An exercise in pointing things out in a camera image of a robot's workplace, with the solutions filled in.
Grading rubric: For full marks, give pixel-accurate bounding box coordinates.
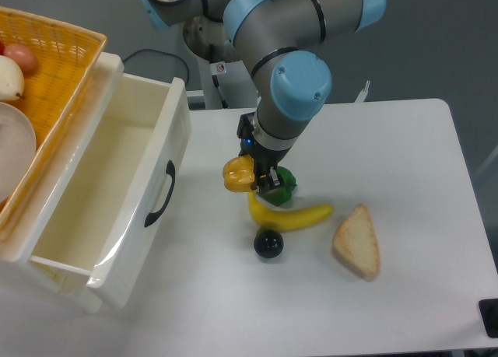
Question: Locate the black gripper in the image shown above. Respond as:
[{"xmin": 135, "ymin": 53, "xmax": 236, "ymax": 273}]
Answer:
[{"xmin": 237, "ymin": 113, "xmax": 289, "ymax": 194}]

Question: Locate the yellow bell pepper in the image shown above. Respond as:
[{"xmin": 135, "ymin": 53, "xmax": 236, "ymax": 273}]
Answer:
[{"xmin": 223, "ymin": 155, "xmax": 256, "ymax": 193}]

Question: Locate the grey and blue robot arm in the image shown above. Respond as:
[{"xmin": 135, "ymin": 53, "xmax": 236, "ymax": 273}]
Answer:
[{"xmin": 142, "ymin": 0, "xmax": 387, "ymax": 194}]

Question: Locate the green bell pepper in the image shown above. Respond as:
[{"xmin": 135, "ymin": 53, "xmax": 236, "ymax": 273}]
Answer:
[{"xmin": 258, "ymin": 166, "xmax": 296, "ymax": 207}]

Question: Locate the open white drawer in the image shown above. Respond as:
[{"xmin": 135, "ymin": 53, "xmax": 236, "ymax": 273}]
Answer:
[{"xmin": 33, "ymin": 74, "xmax": 191, "ymax": 313}]

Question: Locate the white drawer cabinet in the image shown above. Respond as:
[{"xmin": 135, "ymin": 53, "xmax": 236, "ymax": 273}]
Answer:
[{"xmin": 1, "ymin": 52, "xmax": 124, "ymax": 300}]

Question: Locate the yellow banana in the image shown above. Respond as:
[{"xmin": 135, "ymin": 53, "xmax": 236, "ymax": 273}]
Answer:
[{"xmin": 247, "ymin": 194, "xmax": 334, "ymax": 232}]

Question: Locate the dark purple eggplant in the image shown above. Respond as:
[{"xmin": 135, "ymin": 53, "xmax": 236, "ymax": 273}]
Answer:
[{"xmin": 253, "ymin": 226, "xmax": 284, "ymax": 259}]

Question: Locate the slice of bread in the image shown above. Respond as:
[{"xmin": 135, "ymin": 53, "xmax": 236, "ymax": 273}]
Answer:
[{"xmin": 332, "ymin": 204, "xmax": 381, "ymax": 278}]

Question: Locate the yellow wicker basket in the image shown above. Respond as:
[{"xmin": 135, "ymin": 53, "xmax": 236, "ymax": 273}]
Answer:
[{"xmin": 1, "ymin": 7, "xmax": 107, "ymax": 228}]

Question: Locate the beige round bun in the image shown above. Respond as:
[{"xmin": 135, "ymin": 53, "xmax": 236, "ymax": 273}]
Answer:
[{"xmin": 1, "ymin": 103, "xmax": 37, "ymax": 202}]

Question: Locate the black device at table edge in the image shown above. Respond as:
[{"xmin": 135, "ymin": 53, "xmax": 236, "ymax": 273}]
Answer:
[{"xmin": 479, "ymin": 298, "xmax": 498, "ymax": 338}]

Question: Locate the pale yellow pear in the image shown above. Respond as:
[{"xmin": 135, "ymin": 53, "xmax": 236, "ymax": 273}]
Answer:
[{"xmin": 0, "ymin": 55, "xmax": 25, "ymax": 101}]

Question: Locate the black drawer handle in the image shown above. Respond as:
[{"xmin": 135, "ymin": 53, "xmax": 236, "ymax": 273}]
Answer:
[{"xmin": 144, "ymin": 159, "xmax": 177, "ymax": 228}]

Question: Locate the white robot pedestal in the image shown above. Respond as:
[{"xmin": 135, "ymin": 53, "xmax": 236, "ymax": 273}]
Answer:
[{"xmin": 182, "ymin": 14, "xmax": 261, "ymax": 110}]

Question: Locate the black cable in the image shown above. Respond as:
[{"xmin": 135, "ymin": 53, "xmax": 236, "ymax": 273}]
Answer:
[{"xmin": 122, "ymin": 48, "xmax": 191, "ymax": 90}]

